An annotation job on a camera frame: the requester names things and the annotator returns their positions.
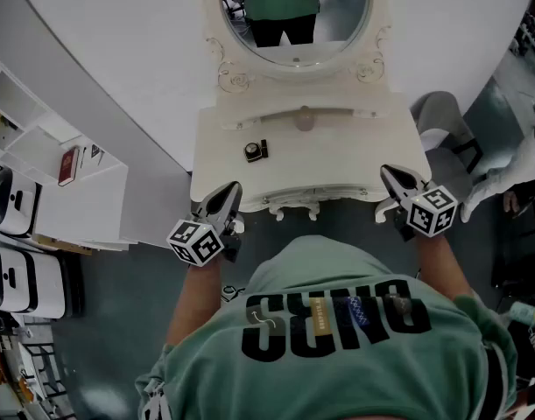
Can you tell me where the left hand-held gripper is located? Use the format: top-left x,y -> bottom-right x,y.
165,181 -> 246,268

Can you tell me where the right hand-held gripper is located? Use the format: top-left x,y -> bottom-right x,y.
379,164 -> 459,242

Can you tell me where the small black square box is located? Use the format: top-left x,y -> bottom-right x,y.
243,142 -> 264,164

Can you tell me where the small bottle with brown cap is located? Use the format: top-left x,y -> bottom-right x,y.
295,105 -> 316,133

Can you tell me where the person's left forearm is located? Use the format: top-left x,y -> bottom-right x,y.
164,258 -> 224,349

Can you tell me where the person's right forearm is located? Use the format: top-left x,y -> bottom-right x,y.
412,233 -> 475,304

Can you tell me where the white dressing table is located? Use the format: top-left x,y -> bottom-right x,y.
188,90 -> 433,225

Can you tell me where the grey chair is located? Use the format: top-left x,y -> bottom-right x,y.
410,90 -> 486,175

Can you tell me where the white shelving unit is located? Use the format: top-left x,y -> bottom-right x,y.
0,45 -> 130,253

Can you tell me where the red book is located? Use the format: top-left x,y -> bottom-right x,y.
57,145 -> 81,187

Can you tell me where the person's green printed shirt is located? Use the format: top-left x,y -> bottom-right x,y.
134,234 -> 520,420

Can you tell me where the white and black robot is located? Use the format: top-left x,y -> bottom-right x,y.
0,167 -> 43,239
0,243 -> 85,322

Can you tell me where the oval mirror ornate white frame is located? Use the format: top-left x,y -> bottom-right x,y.
203,0 -> 393,95

